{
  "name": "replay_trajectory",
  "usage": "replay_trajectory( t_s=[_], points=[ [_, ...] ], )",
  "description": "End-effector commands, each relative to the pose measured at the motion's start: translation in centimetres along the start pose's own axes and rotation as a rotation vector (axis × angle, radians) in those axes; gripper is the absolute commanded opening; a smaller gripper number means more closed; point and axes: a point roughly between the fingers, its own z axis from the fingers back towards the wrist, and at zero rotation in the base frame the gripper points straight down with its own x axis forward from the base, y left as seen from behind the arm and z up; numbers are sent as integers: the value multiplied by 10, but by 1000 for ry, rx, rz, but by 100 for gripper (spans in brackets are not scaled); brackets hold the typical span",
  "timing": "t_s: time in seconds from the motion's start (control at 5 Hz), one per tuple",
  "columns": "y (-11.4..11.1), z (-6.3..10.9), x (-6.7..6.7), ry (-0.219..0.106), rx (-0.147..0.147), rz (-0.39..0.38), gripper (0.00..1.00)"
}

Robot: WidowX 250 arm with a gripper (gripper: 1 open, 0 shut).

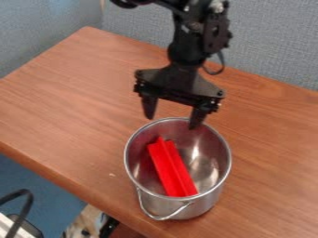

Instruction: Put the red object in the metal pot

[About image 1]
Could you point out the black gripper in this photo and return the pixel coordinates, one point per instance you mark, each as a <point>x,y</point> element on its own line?
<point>178,83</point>

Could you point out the red plastic block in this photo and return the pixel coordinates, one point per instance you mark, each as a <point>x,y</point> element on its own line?
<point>170,167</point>

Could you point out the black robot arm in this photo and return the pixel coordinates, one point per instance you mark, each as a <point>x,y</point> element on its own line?
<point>200,37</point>

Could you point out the metal pot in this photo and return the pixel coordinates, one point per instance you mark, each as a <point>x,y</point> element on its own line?
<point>207,157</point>

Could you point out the grey device under table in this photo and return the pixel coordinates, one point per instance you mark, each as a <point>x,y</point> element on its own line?
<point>27,230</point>

